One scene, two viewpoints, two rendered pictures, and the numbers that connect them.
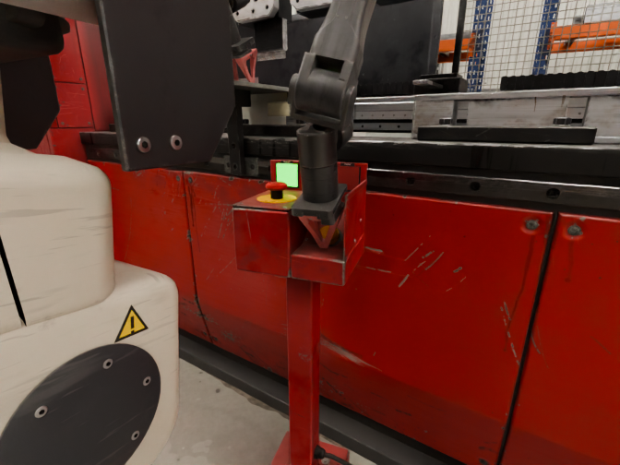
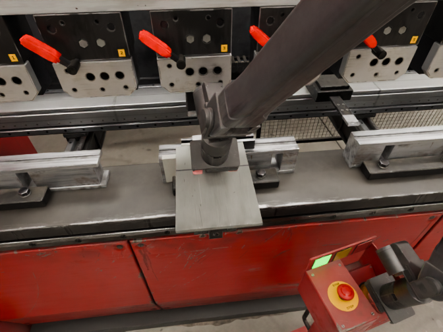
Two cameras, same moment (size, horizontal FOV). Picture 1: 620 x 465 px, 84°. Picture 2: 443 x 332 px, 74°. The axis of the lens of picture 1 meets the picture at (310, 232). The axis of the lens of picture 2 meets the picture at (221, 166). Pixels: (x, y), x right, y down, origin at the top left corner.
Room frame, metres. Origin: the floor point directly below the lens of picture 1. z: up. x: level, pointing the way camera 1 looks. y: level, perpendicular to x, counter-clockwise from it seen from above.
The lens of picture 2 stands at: (0.58, 0.47, 1.51)
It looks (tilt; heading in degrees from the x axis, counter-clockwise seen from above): 45 degrees down; 321
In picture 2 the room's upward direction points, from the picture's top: straight up
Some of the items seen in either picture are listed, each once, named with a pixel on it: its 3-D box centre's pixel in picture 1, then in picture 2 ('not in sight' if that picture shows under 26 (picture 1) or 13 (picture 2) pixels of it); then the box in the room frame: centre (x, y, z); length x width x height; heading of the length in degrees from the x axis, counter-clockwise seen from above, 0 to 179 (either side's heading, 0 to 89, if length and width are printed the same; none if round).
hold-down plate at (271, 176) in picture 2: (271, 130); (225, 181); (1.01, 0.11, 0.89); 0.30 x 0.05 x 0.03; 57
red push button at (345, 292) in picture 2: (276, 192); (344, 294); (0.62, 0.06, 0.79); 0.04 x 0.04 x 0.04
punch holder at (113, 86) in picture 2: not in sight; (95, 50); (1.20, 0.30, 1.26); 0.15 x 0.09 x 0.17; 57
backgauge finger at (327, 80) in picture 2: (434, 82); (337, 97); (0.98, -0.33, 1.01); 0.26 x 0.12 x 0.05; 147
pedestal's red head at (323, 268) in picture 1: (303, 215); (352, 290); (0.61, 0.01, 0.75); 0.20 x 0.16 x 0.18; 70
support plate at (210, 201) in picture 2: (235, 88); (213, 181); (0.96, 0.19, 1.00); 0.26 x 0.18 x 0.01; 147
